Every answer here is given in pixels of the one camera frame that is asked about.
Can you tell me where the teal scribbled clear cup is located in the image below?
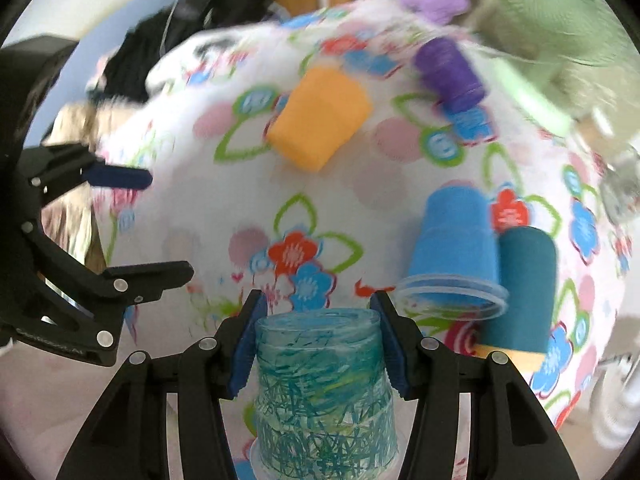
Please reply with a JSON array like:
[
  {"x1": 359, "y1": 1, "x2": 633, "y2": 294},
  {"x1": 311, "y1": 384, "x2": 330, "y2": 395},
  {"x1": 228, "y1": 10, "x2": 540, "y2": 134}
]
[{"x1": 255, "y1": 308, "x2": 398, "y2": 479}]

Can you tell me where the blue plastic cup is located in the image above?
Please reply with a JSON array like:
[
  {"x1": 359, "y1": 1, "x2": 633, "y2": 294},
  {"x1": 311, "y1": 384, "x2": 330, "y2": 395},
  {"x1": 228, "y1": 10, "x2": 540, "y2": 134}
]
[{"x1": 394, "y1": 184, "x2": 509, "y2": 320}]

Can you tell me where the dark teal cup yellow rim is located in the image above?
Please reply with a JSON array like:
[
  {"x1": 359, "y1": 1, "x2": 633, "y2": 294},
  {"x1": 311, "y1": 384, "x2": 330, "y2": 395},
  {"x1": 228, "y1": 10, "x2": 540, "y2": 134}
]
[{"x1": 475, "y1": 226, "x2": 558, "y2": 375}]

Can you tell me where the orange plastic cup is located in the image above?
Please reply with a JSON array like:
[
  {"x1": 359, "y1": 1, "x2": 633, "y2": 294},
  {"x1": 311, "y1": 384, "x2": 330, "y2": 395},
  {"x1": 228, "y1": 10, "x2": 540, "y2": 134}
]
[{"x1": 267, "y1": 65, "x2": 373, "y2": 172}]

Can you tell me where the purple plastic cup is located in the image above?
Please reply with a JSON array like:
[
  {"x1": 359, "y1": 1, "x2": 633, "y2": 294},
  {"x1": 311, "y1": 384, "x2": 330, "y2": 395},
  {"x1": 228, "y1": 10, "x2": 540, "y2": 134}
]
[{"x1": 413, "y1": 37, "x2": 486, "y2": 113}]

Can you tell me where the white small fan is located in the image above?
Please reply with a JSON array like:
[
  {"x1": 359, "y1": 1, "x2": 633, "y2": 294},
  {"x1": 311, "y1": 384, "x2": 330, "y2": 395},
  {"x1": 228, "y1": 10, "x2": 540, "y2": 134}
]
[{"x1": 589, "y1": 353, "x2": 639, "y2": 450}]

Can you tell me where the glass mason jar mug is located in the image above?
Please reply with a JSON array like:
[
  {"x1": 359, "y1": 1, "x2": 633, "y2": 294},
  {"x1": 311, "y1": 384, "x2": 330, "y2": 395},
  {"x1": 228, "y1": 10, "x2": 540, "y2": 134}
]
[{"x1": 600, "y1": 145, "x2": 640, "y2": 226}]

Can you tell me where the floral tablecloth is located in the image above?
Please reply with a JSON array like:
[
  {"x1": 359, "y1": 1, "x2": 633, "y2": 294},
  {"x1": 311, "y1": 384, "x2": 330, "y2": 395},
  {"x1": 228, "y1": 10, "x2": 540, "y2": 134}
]
[{"x1": 93, "y1": 0, "x2": 631, "y2": 426}]

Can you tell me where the green desk fan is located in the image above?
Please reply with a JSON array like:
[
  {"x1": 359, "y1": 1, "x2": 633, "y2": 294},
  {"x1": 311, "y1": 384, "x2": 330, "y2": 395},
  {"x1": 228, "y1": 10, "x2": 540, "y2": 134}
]
[{"x1": 465, "y1": 0, "x2": 639, "y2": 128}]

